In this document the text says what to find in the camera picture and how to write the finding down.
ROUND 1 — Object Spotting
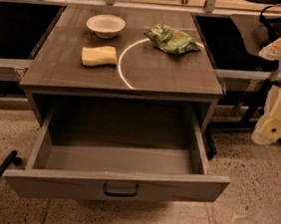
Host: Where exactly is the open grey top drawer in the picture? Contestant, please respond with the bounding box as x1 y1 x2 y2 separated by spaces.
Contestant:
4 97 229 202

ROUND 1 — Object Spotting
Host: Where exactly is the black headset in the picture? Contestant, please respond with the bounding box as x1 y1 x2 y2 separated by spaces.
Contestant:
259 5 281 42

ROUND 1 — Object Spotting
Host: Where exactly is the grey drawer cabinet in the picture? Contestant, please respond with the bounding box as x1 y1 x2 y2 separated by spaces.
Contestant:
20 4 223 129

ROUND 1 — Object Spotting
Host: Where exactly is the white bowl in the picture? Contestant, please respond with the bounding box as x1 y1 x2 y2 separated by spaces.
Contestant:
86 14 126 39

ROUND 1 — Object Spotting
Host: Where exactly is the green chip bag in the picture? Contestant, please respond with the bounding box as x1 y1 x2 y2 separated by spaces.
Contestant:
144 24 200 55

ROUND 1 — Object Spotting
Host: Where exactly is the yellow sponge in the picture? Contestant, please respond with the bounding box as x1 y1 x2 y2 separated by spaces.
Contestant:
82 46 118 67

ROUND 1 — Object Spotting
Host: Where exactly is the black drawer handle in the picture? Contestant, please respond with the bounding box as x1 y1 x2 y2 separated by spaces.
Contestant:
103 183 140 198

